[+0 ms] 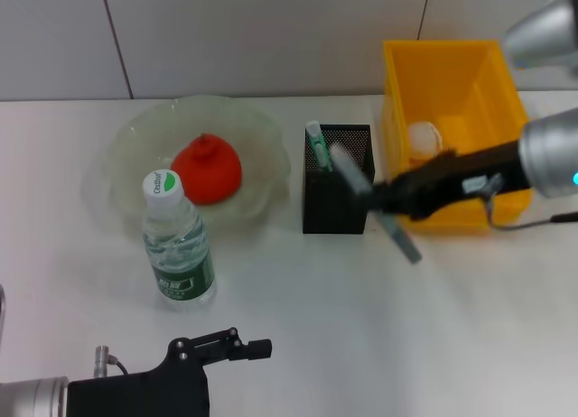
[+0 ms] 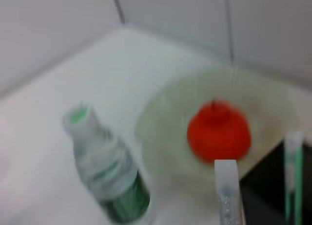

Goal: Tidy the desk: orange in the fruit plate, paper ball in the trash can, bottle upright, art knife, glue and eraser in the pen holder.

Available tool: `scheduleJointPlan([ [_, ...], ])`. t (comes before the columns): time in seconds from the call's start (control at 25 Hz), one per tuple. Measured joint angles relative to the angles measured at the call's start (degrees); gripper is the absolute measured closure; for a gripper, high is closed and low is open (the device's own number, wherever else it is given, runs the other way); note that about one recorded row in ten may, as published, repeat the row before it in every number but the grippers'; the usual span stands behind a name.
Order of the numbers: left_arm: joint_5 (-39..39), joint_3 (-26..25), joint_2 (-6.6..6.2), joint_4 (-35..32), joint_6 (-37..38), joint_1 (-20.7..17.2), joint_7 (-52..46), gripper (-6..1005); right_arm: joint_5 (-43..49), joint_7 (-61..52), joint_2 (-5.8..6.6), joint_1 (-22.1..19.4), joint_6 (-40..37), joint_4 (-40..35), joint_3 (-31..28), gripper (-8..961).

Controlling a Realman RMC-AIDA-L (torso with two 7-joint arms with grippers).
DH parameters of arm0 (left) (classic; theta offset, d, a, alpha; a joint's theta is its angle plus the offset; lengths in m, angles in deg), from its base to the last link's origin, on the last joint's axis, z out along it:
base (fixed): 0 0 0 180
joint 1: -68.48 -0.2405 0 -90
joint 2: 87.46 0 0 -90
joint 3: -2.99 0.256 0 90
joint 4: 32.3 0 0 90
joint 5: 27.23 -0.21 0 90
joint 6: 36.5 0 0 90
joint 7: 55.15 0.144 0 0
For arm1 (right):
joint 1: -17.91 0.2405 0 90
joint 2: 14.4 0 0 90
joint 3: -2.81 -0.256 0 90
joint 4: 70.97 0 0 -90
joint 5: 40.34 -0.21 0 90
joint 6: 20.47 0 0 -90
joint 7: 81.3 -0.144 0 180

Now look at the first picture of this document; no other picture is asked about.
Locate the clear water bottle green label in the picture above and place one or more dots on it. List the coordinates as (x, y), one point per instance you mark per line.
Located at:
(178, 245)

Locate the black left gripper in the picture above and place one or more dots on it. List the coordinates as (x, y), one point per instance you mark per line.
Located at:
(135, 394)

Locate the grey marker pen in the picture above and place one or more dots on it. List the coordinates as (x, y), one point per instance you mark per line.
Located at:
(352, 171)

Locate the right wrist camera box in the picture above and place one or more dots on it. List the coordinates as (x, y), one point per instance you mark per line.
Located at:
(542, 29)

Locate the white paper ball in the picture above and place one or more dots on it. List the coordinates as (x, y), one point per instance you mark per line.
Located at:
(424, 139)

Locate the pale green glass fruit plate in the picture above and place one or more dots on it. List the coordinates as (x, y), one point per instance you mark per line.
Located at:
(262, 164)

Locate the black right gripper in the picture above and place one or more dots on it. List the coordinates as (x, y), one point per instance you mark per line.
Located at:
(451, 178)

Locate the yellow plastic bin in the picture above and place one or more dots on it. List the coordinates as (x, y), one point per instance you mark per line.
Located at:
(433, 87)

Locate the red-orange toy orange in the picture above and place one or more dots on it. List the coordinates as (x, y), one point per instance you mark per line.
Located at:
(212, 173)

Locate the black mesh pen holder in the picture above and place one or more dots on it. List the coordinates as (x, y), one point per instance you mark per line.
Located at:
(329, 205)

